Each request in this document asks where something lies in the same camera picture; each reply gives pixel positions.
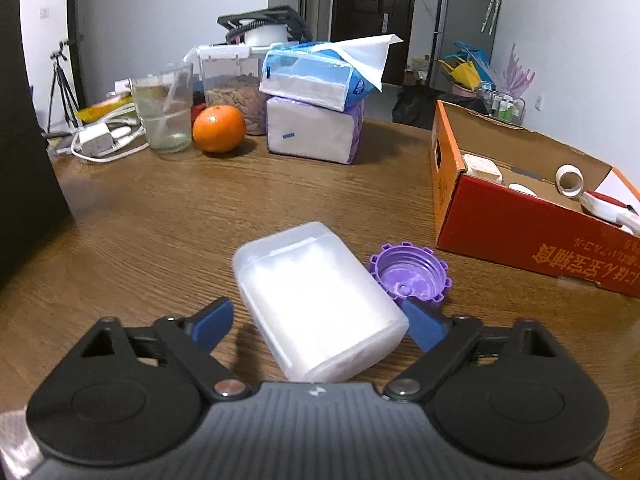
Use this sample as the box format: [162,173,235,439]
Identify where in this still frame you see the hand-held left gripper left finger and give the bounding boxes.
[80,296,251,402]

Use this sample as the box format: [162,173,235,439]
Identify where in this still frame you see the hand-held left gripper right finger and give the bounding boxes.
[384,297,561,404]

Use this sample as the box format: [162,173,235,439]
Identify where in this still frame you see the translucent plastic box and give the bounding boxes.
[232,221,411,382]

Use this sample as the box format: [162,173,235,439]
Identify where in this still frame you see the orange cardboard box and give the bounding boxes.
[430,100,640,298]

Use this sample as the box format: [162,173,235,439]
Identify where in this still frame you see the white and gold charger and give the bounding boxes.
[461,154,504,184]

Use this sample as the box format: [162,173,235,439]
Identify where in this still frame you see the red and white lint brush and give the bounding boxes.
[580,190,640,236]

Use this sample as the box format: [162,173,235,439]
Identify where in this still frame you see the purple bottle cap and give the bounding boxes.
[369,244,456,313]

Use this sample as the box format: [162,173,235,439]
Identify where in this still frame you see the orange fruit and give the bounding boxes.
[192,105,247,154]

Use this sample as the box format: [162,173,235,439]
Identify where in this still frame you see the clear glass cup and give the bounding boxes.
[129,64,195,154]

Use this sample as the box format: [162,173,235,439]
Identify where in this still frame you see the white tape roll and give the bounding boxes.
[555,164,586,197]

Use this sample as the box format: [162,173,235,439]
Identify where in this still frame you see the purple tissue pack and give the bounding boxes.
[265,96,366,166]

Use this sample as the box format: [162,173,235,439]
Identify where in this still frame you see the white power adapter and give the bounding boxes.
[77,122,118,156]

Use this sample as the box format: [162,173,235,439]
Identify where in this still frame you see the black bag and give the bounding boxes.
[392,85,488,126]

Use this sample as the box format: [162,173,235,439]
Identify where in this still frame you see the clear storage container white lid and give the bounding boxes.
[192,44,273,137]

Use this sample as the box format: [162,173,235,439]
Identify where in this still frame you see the trolley rack with bottles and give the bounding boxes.
[475,89,526,126]

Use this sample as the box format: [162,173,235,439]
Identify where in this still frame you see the yellow packet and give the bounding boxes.
[75,97,138,123]

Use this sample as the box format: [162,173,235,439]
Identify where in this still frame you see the black monitor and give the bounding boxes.
[0,0,73,291]

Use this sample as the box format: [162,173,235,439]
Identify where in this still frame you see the blue tissue pack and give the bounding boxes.
[260,34,403,113]

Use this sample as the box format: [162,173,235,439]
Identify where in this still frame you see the yellow bag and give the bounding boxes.
[439,57,481,88]

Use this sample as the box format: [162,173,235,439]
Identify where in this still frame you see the translucent purple umbrella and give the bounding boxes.
[502,44,536,96]

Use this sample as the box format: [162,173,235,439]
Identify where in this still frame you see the black tripod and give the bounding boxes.
[42,40,83,133]

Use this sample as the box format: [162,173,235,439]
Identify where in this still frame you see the white cylinder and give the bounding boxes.
[244,21,291,46]

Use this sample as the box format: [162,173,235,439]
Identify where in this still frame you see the dark brown entrance door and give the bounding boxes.
[332,0,418,86]

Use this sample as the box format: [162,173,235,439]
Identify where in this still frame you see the black slatted stand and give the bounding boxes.
[217,5,313,43]

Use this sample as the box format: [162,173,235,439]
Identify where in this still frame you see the grey refrigerator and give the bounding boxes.
[430,0,506,91]

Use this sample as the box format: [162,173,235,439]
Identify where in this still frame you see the white folded umbrella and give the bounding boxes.
[481,0,503,36]

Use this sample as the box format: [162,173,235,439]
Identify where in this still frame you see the white cable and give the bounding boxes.
[70,115,151,162]

